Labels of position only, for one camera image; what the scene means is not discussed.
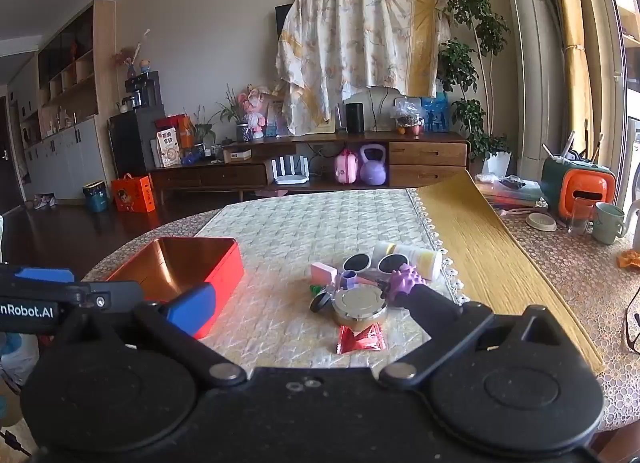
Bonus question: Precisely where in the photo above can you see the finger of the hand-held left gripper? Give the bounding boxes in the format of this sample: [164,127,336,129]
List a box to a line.
[0,265,76,289]
[0,282,144,314]

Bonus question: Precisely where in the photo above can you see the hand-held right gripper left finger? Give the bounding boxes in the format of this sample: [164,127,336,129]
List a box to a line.
[55,284,248,388]

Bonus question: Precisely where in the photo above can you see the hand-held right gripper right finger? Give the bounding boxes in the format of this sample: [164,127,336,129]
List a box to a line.
[380,288,566,388]

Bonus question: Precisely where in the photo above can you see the purple spiky massage ball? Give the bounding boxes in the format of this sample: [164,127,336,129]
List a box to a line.
[389,264,429,309]

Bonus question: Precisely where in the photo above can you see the red tin box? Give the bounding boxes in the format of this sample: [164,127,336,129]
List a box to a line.
[105,237,245,340]

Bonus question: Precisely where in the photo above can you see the white tube with yellow band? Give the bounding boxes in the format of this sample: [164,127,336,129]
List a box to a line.
[372,240,444,278]

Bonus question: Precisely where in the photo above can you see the white sunglasses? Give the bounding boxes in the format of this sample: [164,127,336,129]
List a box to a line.
[342,253,408,277]

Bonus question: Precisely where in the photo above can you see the round silver and gold tin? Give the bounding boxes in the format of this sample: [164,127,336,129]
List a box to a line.
[332,287,389,334]

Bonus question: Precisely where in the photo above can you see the small pink block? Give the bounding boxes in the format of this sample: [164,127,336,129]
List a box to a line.
[310,263,337,287]

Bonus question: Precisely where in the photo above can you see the red sachet packet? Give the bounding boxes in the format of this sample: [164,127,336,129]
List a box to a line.
[336,324,387,355]

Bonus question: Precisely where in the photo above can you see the yellow table runner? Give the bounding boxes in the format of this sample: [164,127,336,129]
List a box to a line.
[407,169,607,375]

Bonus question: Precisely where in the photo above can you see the teal trash bin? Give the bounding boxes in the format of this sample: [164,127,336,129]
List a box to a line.
[82,180,110,214]

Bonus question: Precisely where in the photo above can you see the orange gift box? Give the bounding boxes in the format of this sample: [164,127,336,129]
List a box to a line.
[111,174,157,214]

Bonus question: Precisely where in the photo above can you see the dark door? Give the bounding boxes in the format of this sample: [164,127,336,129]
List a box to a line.
[0,93,26,216]

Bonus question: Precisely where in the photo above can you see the white round lid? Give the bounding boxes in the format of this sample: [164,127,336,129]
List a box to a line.
[525,213,558,233]

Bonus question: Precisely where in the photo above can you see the lace tablecloth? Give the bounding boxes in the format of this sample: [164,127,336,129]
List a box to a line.
[82,178,640,434]

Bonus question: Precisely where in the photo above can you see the purple kettlebell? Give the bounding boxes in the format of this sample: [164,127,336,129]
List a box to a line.
[359,144,389,186]

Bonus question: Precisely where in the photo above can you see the black fridge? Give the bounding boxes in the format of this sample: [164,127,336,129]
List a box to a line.
[109,104,168,178]

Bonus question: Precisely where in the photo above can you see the wooden TV cabinet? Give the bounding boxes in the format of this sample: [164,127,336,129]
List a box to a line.
[150,132,471,202]

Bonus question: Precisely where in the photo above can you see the white snack bag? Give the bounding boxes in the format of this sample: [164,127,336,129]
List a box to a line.
[156,128,182,168]

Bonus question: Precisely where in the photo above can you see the pink toy suitcase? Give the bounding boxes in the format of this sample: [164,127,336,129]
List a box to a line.
[334,148,359,186]

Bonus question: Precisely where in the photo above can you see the white router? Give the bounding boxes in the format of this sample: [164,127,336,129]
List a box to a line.
[270,155,310,186]

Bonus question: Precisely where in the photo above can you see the glass cup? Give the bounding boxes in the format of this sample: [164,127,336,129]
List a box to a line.
[567,197,595,237]

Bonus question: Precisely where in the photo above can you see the small potted plant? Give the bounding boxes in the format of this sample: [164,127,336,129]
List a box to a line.
[192,105,219,156]

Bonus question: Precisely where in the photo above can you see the orange gift bag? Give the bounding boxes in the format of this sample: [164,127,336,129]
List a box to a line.
[155,114,196,149]

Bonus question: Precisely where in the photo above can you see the potted orchid plant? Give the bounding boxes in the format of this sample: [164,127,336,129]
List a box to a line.
[215,85,254,144]

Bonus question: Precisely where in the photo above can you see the orange and green tissue box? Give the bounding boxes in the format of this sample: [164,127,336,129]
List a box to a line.
[541,155,617,222]

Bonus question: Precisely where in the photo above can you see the clear plastic bag of fruit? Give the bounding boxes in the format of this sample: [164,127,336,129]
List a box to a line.
[394,97,426,136]

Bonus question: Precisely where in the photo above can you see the green mug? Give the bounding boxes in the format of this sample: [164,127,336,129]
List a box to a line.
[592,202,627,246]

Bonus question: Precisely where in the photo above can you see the black speaker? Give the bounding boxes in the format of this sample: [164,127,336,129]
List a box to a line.
[345,102,366,134]

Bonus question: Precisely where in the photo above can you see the pink doll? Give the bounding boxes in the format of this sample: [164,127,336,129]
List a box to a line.
[239,84,274,140]

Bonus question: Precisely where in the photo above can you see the coffee machine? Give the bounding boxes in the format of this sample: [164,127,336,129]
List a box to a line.
[125,71,164,111]

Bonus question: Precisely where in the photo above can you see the vase with dried flowers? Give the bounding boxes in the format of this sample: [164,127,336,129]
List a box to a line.
[112,29,151,79]

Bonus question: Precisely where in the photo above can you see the covered standing air conditioner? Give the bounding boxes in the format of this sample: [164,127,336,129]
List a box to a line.
[499,0,567,182]

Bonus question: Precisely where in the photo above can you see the floral cloth cover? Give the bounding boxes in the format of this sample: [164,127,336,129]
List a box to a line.
[276,0,452,136]

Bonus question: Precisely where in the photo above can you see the tall potted tree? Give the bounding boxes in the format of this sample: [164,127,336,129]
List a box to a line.
[437,0,514,176]

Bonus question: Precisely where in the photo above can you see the yellow curtain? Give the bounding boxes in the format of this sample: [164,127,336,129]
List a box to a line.
[549,0,632,158]

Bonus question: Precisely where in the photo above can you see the television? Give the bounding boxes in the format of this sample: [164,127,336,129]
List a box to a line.
[275,3,296,38]

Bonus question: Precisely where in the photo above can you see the wooden wall cabinet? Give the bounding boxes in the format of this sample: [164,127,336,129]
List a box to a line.
[20,0,119,202]

